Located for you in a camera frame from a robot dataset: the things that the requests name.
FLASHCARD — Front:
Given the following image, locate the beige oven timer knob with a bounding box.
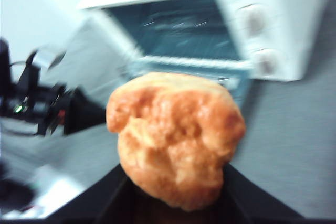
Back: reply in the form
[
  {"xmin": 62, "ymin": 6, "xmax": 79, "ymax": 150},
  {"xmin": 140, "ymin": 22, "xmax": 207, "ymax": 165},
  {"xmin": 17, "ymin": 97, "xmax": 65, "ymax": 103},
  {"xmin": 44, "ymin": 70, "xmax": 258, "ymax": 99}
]
[{"xmin": 251, "ymin": 48, "xmax": 283, "ymax": 78}]

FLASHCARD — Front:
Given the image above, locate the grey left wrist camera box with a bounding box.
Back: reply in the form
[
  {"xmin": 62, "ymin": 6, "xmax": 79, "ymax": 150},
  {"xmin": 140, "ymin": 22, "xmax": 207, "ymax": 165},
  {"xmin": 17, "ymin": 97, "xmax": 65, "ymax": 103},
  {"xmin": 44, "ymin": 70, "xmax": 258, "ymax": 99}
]
[{"xmin": 34, "ymin": 47, "xmax": 66, "ymax": 69}]

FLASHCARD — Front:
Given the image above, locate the beige oven temperature knob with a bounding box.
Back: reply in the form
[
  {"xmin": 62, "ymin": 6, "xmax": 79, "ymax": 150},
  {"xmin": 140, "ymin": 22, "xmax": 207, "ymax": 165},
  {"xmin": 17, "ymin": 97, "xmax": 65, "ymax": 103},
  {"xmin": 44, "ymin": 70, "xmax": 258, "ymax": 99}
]
[{"xmin": 237, "ymin": 5, "xmax": 271, "ymax": 38}]

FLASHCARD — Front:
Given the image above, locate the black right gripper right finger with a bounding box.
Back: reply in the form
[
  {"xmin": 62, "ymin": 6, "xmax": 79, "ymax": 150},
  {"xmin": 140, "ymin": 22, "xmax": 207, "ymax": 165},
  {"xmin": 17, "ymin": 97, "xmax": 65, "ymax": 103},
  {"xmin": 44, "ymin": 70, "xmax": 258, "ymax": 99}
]
[{"xmin": 222, "ymin": 163, "xmax": 302, "ymax": 224}]

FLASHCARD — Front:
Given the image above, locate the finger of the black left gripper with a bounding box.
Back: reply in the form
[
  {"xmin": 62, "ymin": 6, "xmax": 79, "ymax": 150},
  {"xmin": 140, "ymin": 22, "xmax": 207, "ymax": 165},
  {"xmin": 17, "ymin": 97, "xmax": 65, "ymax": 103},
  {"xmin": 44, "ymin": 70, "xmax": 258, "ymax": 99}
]
[{"xmin": 64, "ymin": 87, "xmax": 109, "ymax": 135}]

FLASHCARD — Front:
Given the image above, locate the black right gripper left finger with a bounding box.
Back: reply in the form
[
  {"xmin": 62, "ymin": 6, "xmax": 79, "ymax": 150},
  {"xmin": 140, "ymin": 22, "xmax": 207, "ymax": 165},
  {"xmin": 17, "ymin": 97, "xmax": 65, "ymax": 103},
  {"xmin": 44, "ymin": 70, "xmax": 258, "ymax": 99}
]
[{"xmin": 49, "ymin": 163, "xmax": 148, "ymax": 224}]

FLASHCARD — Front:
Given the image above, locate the golden brown bread roll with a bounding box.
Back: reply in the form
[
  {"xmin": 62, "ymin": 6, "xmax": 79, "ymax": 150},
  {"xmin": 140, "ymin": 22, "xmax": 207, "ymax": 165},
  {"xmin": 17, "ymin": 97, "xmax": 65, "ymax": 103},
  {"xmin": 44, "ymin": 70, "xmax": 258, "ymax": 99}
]
[{"xmin": 106, "ymin": 71, "xmax": 247, "ymax": 212}]

